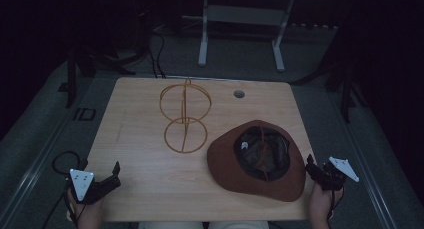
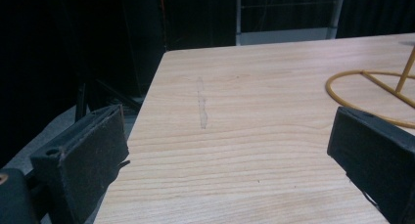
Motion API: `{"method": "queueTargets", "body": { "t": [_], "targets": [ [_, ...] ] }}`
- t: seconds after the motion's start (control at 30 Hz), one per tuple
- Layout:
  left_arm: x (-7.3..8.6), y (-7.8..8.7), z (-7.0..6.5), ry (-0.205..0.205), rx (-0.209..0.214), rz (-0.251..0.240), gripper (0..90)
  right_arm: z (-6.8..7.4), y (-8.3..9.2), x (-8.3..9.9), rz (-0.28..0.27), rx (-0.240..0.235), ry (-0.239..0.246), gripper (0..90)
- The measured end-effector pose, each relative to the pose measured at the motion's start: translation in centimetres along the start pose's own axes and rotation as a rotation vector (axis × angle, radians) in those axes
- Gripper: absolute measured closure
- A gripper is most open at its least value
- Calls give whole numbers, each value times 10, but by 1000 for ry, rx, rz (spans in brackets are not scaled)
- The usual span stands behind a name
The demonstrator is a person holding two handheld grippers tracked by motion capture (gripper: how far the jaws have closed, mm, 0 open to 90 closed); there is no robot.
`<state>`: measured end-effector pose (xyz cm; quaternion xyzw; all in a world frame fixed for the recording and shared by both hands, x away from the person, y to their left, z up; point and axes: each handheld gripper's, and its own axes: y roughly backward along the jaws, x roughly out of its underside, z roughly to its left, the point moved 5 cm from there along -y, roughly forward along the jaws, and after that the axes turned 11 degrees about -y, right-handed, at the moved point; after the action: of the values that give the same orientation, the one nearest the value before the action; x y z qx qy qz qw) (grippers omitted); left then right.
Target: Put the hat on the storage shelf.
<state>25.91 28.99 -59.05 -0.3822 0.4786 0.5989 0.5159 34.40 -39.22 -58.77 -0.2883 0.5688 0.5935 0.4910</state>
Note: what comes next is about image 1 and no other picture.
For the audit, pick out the white metal stand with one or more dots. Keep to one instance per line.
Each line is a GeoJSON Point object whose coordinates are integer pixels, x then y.
{"type": "Point", "coordinates": [243, 15]}

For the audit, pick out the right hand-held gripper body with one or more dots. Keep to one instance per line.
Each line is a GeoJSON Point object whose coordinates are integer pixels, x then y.
{"type": "Point", "coordinates": [330, 175]}

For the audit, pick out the person's left hand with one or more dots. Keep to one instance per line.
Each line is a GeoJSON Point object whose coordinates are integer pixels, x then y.
{"type": "Point", "coordinates": [89, 213]}

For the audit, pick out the grey table grommet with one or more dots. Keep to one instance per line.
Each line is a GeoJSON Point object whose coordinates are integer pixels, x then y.
{"type": "Point", "coordinates": [239, 94]}

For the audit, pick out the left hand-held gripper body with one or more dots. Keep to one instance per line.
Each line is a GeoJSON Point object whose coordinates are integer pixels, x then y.
{"type": "Point", "coordinates": [81, 184]}

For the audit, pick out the person's right hand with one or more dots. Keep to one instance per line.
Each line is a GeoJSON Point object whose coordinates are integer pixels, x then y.
{"type": "Point", "coordinates": [320, 204]}

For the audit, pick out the brown felt hat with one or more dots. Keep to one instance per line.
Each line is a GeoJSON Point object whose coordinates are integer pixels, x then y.
{"type": "Point", "coordinates": [230, 169]}

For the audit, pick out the black metal stand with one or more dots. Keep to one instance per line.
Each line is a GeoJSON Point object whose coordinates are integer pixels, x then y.
{"type": "Point", "coordinates": [71, 79]}
{"type": "Point", "coordinates": [346, 95]}

